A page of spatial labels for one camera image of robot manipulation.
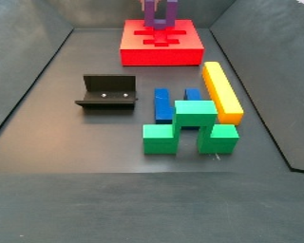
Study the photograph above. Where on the black angled fixture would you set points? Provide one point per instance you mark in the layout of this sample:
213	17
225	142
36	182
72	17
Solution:
109	91

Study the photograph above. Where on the purple U-shaped block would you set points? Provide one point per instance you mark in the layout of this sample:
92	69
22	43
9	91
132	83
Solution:
160	19

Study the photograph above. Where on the green stepped block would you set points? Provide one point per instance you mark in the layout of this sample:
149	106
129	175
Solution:
216	138

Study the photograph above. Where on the blue U-shaped block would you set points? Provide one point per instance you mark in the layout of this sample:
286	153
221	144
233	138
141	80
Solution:
163	108

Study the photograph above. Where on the yellow long block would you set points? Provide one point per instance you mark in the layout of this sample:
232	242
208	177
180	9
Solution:
229	111

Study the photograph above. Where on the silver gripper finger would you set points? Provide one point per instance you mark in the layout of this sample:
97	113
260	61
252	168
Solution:
141	4

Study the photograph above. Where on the red board with slots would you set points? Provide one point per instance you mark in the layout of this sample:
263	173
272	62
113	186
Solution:
173	46

